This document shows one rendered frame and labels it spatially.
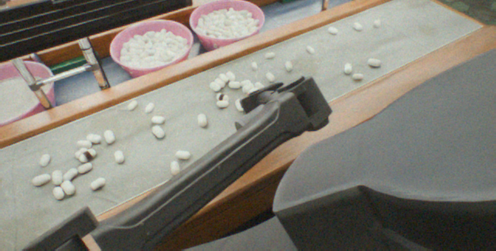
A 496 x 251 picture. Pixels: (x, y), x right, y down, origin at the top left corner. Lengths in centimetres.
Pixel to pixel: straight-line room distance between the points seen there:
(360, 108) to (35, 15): 75
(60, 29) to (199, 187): 41
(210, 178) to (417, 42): 99
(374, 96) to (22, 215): 89
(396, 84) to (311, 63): 26
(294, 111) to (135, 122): 53
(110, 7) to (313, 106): 42
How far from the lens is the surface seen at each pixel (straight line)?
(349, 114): 87
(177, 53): 108
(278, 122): 45
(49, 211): 83
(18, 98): 113
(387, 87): 98
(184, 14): 126
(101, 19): 67
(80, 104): 97
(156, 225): 38
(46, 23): 67
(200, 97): 92
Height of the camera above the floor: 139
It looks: 48 degrees down
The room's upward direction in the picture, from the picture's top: straight up
